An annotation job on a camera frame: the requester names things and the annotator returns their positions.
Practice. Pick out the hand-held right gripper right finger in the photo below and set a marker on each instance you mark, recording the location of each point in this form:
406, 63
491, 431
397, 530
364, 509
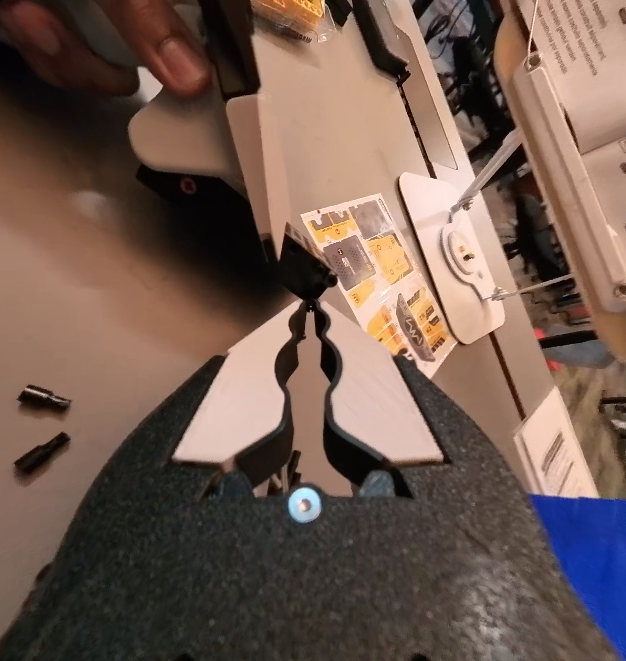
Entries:
380, 408

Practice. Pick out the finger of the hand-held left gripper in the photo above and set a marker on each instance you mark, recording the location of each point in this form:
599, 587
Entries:
189, 139

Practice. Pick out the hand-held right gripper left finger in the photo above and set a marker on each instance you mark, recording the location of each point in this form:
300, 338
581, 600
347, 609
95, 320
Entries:
230, 413

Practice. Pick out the black connector pin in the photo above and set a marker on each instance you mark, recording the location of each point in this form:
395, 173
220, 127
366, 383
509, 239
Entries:
308, 304
44, 397
42, 452

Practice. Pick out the person's left hand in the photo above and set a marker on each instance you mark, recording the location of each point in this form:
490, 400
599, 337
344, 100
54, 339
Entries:
173, 57

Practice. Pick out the bag of yellow parts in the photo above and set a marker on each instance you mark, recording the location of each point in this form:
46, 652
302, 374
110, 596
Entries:
292, 13

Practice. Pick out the black plastic part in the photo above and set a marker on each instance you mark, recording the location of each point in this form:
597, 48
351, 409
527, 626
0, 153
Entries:
380, 41

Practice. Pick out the yellow and grey sticker sheet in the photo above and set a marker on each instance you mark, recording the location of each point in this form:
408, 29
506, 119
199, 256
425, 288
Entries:
390, 258

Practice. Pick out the white paper leaflet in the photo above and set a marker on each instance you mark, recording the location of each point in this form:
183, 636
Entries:
555, 454

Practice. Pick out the metal stand rod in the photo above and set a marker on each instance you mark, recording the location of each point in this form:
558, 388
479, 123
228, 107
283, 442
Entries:
491, 165
530, 286

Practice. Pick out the blue plastic bin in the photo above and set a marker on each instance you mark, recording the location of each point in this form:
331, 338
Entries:
597, 568

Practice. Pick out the pale book stand bar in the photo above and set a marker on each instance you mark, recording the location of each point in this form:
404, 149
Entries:
566, 180

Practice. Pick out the white instruction booklet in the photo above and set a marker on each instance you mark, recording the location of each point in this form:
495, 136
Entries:
592, 51

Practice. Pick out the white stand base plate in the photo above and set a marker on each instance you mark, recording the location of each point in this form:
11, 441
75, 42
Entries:
426, 217

